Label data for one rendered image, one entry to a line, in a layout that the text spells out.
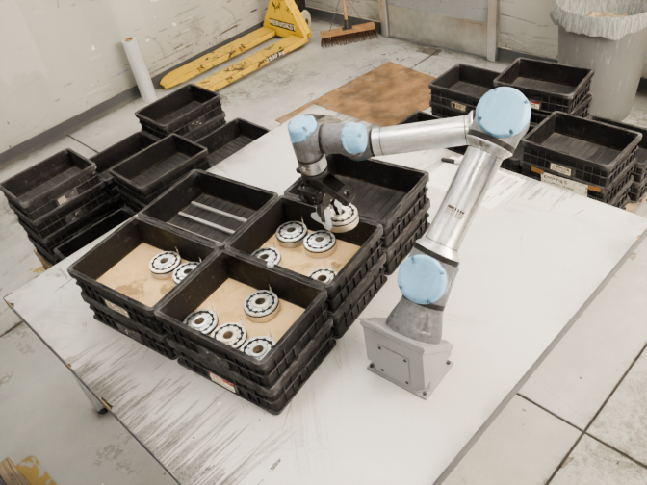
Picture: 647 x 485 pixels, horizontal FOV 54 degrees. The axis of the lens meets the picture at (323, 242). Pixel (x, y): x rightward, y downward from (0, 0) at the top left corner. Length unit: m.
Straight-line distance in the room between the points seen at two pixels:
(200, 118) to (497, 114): 2.35
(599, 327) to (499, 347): 1.10
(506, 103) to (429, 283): 0.44
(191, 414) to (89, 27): 3.70
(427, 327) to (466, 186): 0.38
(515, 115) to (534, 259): 0.75
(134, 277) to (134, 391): 0.38
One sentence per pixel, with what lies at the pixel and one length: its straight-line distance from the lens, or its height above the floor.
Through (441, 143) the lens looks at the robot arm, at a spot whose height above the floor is 1.24.
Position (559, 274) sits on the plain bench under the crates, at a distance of 2.08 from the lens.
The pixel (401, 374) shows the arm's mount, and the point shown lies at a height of 0.76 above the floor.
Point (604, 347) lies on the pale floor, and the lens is 2.84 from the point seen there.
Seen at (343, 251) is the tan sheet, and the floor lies 0.83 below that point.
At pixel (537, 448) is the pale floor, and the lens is 2.51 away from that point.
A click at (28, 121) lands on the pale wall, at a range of 5.03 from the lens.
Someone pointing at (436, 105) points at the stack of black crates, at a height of 0.37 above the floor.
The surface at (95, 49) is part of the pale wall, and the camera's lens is 5.14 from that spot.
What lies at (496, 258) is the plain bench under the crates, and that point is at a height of 0.70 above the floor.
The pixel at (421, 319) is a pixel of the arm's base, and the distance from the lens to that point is 1.63.
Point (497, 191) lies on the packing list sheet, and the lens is 2.40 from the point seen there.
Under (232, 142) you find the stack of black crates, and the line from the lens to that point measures 3.58.
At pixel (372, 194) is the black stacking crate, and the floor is 0.83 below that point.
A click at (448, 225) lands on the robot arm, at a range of 1.49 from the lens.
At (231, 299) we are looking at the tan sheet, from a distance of 1.91.
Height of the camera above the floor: 2.12
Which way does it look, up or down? 40 degrees down
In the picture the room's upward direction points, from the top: 11 degrees counter-clockwise
